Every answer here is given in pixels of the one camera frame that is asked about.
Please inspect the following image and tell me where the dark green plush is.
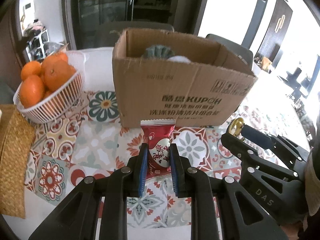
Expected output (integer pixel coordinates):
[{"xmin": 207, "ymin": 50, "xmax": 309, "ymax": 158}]
[{"xmin": 142, "ymin": 44, "xmax": 175, "ymax": 59}]

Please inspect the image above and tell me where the white fluffy plush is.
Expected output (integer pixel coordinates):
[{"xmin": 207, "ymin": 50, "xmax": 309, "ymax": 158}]
[{"xmin": 168, "ymin": 56, "xmax": 191, "ymax": 63}]

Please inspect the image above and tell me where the dark glass cabinet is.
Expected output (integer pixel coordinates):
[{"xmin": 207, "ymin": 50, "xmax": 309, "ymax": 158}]
[{"xmin": 62, "ymin": 0, "xmax": 208, "ymax": 49}]

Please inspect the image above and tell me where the brown cardboard box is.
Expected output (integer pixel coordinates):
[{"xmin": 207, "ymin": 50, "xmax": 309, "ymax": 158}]
[{"xmin": 112, "ymin": 32, "xmax": 257, "ymax": 128}]

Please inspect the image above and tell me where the orange top left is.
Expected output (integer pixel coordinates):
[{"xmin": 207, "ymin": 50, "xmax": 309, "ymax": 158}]
[{"xmin": 21, "ymin": 61, "xmax": 41, "ymax": 81}]

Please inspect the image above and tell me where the woven straw mat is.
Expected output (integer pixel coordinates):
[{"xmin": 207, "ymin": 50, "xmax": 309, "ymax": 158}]
[{"xmin": 0, "ymin": 105, "xmax": 35, "ymax": 219}]

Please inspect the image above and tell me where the left dark dining chair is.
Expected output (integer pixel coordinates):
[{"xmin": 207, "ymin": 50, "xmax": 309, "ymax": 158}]
[{"xmin": 94, "ymin": 21, "xmax": 174, "ymax": 48}]

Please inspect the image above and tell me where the right dark dining chair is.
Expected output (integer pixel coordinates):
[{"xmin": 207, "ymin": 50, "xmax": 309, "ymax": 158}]
[{"xmin": 206, "ymin": 34, "xmax": 253, "ymax": 69}]

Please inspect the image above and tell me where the dark dining chair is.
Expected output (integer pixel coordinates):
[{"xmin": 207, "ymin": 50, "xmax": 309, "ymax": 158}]
[
  {"xmin": 206, "ymin": 34, "xmax": 253, "ymax": 69},
  {"xmin": 94, "ymin": 21, "xmax": 174, "ymax": 48}
]

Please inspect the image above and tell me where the orange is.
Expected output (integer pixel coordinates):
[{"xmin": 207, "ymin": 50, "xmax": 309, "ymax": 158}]
[
  {"xmin": 44, "ymin": 60, "xmax": 76, "ymax": 92},
  {"xmin": 19, "ymin": 75, "xmax": 45, "ymax": 108},
  {"xmin": 21, "ymin": 61, "xmax": 41, "ymax": 81}
]

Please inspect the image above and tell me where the red snack packet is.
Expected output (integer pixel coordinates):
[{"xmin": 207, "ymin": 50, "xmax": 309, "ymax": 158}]
[{"xmin": 140, "ymin": 119, "xmax": 176, "ymax": 179}]

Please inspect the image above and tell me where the orange centre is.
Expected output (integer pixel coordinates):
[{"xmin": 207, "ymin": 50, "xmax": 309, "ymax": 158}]
[{"xmin": 44, "ymin": 60, "xmax": 76, "ymax": 92}]

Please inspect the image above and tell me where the white shoe rack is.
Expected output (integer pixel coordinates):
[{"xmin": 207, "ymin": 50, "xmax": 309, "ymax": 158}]
[{"xmin": 25, "ymin": 29, "xmax": 50, "ymax": 62}]

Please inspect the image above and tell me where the white plastic fruit basket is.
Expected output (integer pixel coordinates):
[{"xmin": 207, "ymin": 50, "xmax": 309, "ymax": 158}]
[{"xmin": 13, "ymin": 50, "xmax": 86, "ymax": 124}]

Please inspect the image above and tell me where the orange front bottom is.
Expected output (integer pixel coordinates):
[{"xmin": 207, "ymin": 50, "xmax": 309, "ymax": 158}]
[{"xmin": 19, "ymin": 75, "xmax": 45, "ymax": 108}]

